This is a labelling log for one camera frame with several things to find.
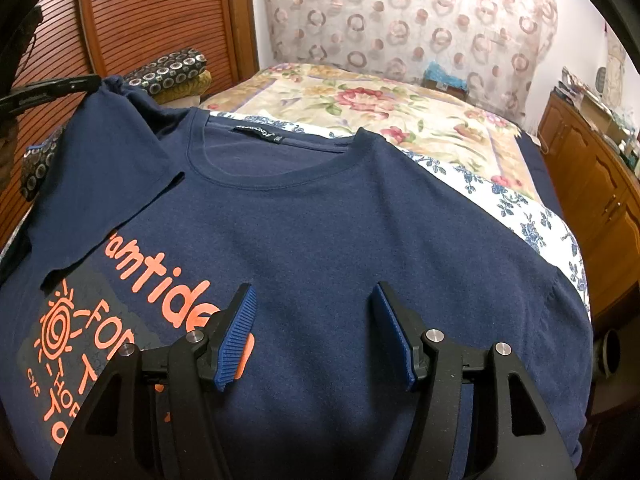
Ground long wooden cabinet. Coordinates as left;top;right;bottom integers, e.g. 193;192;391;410
537;87;640;281

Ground dark circle-patterned folded cloth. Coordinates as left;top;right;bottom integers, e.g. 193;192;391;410
122;47;208;96

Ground dark waste bin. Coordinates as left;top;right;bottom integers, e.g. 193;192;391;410
592;330;623;381

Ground navy T-shirt with orange print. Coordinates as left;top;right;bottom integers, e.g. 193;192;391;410
0;76;593;480

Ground teal box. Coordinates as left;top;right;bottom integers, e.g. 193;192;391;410
422;60;471;101

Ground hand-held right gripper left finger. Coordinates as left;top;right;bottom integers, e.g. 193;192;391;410
50;282;258;480

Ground white blue-flowered sheet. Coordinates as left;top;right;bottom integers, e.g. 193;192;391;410
207;110;593;321

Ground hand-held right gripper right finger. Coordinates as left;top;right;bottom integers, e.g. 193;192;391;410
367;281;578;480

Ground dark circle-patterned pillow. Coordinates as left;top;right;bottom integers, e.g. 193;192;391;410
20;125;66;202

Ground clutter of small cabinet-top things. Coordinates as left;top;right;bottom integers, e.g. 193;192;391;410
560;65;640;171

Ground beige floral bedspread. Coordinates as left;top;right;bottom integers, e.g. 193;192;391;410
200;62;538;201

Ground navy blanket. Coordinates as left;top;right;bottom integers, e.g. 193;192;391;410
515;127;551;211

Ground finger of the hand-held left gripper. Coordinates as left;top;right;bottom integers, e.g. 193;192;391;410
0;74;103;113

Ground olive yellow folded cloth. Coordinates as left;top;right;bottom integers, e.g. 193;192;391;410
150;71;213;107

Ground wooden slatted wardrobe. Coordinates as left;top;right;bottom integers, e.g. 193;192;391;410
0;0;261;246

